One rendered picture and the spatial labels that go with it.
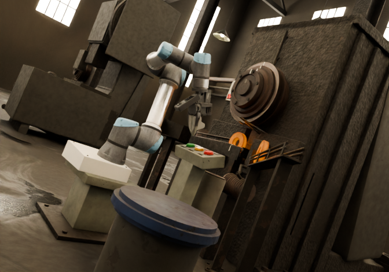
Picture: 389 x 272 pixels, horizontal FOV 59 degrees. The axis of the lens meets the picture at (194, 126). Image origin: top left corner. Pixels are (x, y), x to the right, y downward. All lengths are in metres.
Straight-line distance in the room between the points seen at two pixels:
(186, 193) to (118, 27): 3.51
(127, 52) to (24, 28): 7.50
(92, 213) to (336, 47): 1.76
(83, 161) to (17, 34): 10.40
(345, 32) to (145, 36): 3.06
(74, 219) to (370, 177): 2.04
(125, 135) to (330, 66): 1.35
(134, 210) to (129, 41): 4.02
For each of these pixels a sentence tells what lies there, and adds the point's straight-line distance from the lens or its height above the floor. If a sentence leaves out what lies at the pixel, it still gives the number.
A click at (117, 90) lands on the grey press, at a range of 5.03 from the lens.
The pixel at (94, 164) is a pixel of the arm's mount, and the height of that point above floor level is 0.35.
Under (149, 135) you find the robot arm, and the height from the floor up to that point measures 0.57.
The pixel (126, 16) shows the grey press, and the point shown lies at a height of 1.82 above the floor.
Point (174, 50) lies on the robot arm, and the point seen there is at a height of 0.97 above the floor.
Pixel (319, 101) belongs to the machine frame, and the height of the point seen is 1.15.
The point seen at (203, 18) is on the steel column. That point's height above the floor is 3.92.
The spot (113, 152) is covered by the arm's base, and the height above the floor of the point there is 0.42.
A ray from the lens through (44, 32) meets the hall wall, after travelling 12.04.
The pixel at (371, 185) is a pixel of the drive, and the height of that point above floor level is 0.82.
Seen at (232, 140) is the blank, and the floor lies 0.74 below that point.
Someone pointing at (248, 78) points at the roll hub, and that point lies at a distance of 2.48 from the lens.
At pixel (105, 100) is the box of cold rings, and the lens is 4.47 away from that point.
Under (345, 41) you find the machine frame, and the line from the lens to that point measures 2.41.
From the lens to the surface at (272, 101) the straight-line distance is 2.32.
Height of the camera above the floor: 0.62
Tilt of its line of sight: 3 degrees up
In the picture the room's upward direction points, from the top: 22 degrees clockwise
